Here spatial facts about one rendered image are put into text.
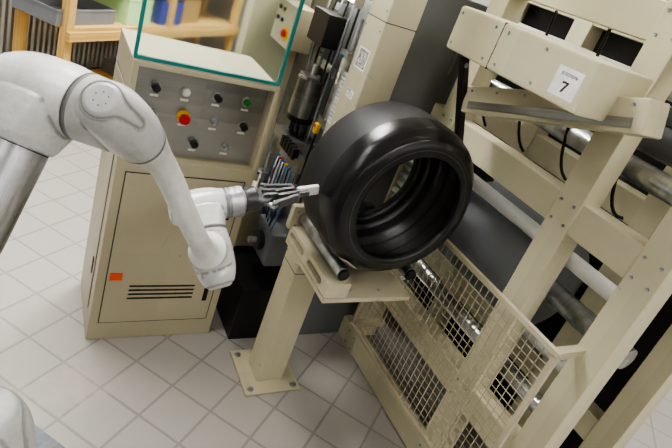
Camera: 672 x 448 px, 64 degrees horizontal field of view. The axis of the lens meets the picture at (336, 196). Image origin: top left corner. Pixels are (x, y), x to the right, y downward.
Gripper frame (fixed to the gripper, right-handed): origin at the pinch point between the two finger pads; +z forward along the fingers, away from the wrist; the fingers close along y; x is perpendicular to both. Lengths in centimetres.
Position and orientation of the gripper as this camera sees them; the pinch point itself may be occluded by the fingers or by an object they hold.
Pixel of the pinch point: (307, 190)
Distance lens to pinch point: 165.7
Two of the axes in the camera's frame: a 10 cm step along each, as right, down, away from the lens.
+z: 9.1, -1.4, 4.0
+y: -4.1, -5.1, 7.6
